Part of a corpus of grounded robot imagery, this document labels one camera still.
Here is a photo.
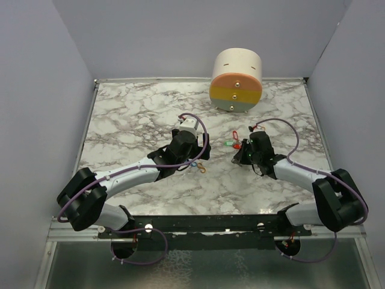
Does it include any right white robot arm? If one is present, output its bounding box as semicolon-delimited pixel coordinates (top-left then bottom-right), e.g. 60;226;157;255
232;131;368;235

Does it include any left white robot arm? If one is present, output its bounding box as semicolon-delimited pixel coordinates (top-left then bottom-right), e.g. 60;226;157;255
57;129;211;238

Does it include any red key tag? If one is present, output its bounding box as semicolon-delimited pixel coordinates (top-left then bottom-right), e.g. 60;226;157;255
232;130;239;140

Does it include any round three-drawer mini cabinet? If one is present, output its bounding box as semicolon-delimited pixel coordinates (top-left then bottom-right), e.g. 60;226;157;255
209;48;263;113

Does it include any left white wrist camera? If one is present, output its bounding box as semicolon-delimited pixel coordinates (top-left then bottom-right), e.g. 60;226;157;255
179;117;199;136

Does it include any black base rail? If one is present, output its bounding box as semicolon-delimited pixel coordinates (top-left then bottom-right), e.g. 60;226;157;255
98;214;311;251

